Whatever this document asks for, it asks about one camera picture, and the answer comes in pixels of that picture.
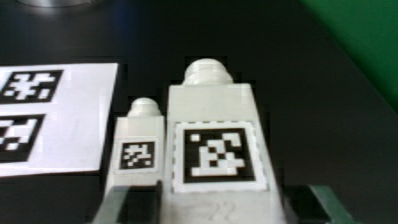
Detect white table leg grasped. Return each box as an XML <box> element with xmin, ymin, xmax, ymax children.
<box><xmin>162</xmin><ymin>59</ymin><xmax>287</xmax><ymax>224</ymax></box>

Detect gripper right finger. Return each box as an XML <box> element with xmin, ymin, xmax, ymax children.
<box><xmin>283</xmin><ymin>185</ymin><xmax>361</xmax><ymax>224</ymax></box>

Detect paper sheet with AprilTags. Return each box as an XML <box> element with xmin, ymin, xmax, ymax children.
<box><xmin>0</xmin><ymin>63</ymin><xmax>118</xmax><ymax>177</ymax></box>

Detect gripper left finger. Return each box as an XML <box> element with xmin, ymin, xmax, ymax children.
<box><xmin>91</xmin><ymin>182</ymin><xmax>162</xmax><ymax>224</ymax></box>

